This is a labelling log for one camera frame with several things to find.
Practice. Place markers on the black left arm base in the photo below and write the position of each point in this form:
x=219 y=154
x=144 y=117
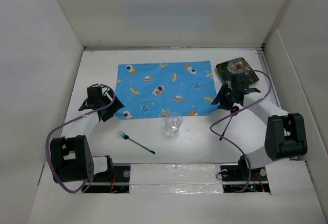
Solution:
x=114 y=181

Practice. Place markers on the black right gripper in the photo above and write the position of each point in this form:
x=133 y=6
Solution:
x=220 y=98

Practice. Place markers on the black floral square plate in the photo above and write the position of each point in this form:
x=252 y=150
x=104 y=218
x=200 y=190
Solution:
x=236 y=66

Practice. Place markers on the iridescent metal fork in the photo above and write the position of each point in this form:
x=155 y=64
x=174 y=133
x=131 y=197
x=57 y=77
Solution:
x=126 y=137

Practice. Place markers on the blue space print cloth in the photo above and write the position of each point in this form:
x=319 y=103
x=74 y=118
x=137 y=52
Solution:
x=154 y=89

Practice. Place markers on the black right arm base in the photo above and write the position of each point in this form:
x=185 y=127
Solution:
x=235 y=177

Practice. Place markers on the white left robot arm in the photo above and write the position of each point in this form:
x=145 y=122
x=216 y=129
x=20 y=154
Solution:
x=70 y=155

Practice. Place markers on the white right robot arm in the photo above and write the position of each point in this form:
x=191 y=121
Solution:
x=285 y=135

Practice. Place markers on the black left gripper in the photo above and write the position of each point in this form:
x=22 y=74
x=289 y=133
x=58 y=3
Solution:
x=116 y=106

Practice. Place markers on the clear plastic cup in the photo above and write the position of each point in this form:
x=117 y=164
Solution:
x=173 y=121

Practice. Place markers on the purple metal spoon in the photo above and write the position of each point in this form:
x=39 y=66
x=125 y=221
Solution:
x=228 y=126

